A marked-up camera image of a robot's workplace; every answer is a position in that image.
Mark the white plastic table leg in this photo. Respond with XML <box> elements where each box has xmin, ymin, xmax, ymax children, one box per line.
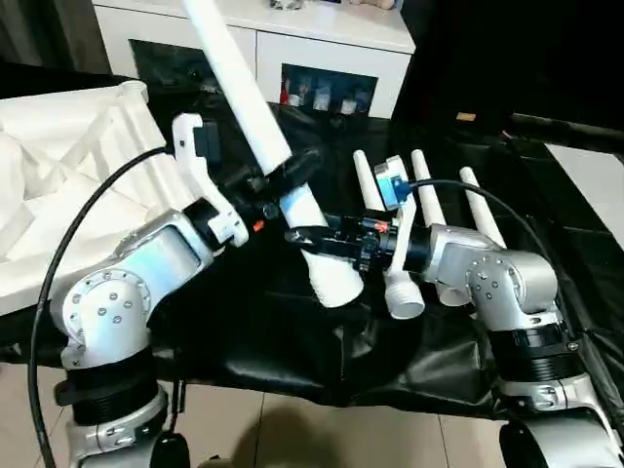
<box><xmin>180</xmin><ymin>0</ymin><xmax>365</xmax><ymax>309</ymax></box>
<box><xmin>410</xmin><ymin>149</ymin><xmax>472</xmax><ymax>307</ymax></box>
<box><xmin>459</xmin><ymin>167</ymin><xmax>507</xmax><ymax>251</ymax></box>
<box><xmin>353</xmin><ymin>150</ymin><xmax>426</xmax><ymax>322</ymax></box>

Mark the grey curtain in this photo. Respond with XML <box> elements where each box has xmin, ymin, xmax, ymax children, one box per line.
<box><xmin>0</xmin><ymin>0</ymin><xmax>106</xmax><ymax>77</ymax></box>

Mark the white flat board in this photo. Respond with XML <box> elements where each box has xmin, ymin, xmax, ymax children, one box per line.
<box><xmin>542</xmin><ymin>142</ymin><xmax>624</xmax><ymax>235</ymax></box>

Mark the white plastic table top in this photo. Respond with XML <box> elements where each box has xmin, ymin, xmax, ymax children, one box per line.
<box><xmin>0</xmin><ymin>80</ymin><xmax>196</xmax><ymax>317</ymax></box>

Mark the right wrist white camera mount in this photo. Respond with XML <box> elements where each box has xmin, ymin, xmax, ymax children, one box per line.
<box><xmin>373</xmin><ymin>155</ymin><xmax>419</xmax><ymax>280</ymax></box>

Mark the white cabinet with glass doors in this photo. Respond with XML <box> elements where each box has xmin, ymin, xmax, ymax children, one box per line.
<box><xmin>92</xmin><ymin>0</ymin><xmax>417</xmax><ymax>121</ymax></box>

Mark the black mat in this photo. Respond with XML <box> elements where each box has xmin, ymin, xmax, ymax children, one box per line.
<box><xmin>0</xmin><ymin>58</ymin><xmax>624</xmax><ymax>420</ymax></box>

